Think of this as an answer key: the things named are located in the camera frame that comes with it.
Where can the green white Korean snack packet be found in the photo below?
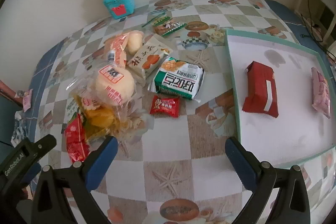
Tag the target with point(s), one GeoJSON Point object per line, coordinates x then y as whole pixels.
{"type": "Point", "coordinates": [177, 78]}

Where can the teal box with red tag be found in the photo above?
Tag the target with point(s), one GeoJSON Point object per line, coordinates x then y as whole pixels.
{"type": "Point", "coordinates": [120, 8]}

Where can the teal shallow cardboard tray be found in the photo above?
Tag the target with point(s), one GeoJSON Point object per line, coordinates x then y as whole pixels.
{"type": "Point", "coordinates": [299, 133]}

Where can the yellow bagged cake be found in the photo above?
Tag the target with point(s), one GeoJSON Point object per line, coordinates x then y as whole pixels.
{"type": "Point", "coordinates": [99, 120]}

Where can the dark red snack packet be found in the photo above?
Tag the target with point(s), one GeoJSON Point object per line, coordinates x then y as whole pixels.
{"type": "Point", "coordinates": [262, 92]}

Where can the orange striped cake packet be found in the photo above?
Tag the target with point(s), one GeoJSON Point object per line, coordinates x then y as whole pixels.
{"type": "Point", "coordinates": [115, 50]}

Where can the red nice wafer packet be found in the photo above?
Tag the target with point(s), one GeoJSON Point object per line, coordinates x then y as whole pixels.
{"type": "Point", "coordinates": [76, 146]}

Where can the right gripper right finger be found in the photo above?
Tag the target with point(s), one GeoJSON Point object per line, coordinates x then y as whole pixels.
{"type": "Point", "coordinates": [261, 178]}

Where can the blue white crumpled wrapper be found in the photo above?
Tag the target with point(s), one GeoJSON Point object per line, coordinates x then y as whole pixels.
{"type": "Point", "coordinates": [20, 129]}

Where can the checkered patterned tablecloth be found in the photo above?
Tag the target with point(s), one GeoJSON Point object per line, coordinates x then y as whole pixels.
{"type": "Point", "coordinates": [180, 157]}

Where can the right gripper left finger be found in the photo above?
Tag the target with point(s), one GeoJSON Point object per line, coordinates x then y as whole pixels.
{"type": "Point", "coordinates": [50, 204]}

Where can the small red candy packet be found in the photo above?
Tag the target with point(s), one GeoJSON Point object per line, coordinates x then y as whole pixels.
{"type": "Point", "coordinates": [168, 106]}

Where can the clear bagged round bun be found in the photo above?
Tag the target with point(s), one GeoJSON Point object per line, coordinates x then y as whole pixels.
{"type": "Point", "coordinates": [111, 86]}

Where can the beige persimmon cake packet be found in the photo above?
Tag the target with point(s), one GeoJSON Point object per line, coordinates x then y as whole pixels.
{"type": "Point", "coordinates": [149, 56]}

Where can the pink swiss roll packet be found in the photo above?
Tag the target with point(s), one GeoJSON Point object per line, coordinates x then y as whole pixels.
{"type": "Point", "coordinates": [321, 96]}

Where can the small pink sachet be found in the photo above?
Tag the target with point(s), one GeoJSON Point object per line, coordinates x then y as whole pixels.
{"type": "Point", "coordinates": [27, 98]}

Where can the green edged milk biscuit packet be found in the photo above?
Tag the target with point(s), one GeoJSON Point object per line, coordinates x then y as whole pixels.
{"type": "Point", "coordinates": [163, 25]}

